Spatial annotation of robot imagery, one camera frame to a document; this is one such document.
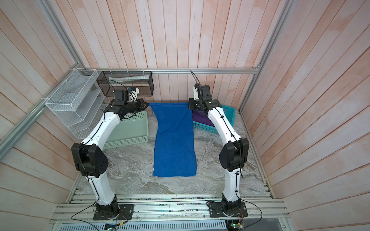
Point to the white wire mesh shelf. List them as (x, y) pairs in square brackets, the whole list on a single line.
[(77, 103)]

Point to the aluminium frame bar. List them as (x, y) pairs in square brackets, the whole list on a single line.
[(20, 129), (206, 71)]

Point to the aluminium frame post right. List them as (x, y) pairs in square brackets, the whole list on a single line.
[(265, 49)]

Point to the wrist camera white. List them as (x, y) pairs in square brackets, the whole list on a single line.
[(196, 91), (133, 93)]

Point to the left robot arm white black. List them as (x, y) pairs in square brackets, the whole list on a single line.
[(88, 155)]

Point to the purple towel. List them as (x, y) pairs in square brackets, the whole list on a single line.
[(201, 117)]

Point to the blue towel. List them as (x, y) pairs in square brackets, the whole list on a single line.
[(174, 152)]

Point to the black mesh wall basket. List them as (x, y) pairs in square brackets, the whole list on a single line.
[(109, 81)]

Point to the light green plastic basket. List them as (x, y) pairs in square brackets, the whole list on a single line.
[(129, 132)]

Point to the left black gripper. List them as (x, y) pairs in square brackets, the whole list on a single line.
[(140, 101)]

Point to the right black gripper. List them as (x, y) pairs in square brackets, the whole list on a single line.
[(191, 104)]

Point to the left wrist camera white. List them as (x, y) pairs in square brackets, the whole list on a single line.
[(133, 93)]

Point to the green circuit board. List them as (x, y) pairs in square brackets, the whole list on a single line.
[(234, 226)]

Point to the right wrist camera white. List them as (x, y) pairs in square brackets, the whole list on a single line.
[(196, 91)]

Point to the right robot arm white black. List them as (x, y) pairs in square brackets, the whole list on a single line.
[(235, 150)]

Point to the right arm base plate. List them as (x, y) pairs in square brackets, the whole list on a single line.
[(227, 209)]

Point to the aluminium frame bar back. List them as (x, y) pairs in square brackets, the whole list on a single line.
[(206, 71)]

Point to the aluminium frame bar left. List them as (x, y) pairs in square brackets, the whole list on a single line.
[(20, 129)]

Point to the aluminium mounting rail front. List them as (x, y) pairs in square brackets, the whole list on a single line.
[(168, 207)]

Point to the white vented cable duct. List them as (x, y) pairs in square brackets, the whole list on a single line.
[(188, 225)]

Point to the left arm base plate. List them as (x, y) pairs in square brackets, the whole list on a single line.
[(120, 211)]

